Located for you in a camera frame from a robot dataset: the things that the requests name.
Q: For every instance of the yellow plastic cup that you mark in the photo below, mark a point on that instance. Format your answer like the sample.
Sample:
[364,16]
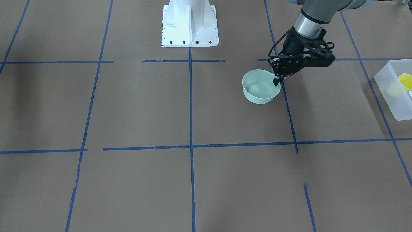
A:
[406,81]

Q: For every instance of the pale green bowl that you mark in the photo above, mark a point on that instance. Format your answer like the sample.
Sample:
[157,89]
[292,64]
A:
[258,86]

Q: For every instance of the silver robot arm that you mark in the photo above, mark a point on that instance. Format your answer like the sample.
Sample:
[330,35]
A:
[317,14]

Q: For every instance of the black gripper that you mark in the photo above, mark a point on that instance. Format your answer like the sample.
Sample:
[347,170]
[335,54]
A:
[294,44]

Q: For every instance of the white pedestal base plate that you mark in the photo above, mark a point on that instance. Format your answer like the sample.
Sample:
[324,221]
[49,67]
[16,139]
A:
[189,23]

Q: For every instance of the clear plastic storage box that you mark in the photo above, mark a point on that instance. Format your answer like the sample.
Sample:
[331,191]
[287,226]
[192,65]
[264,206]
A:
[395,94]

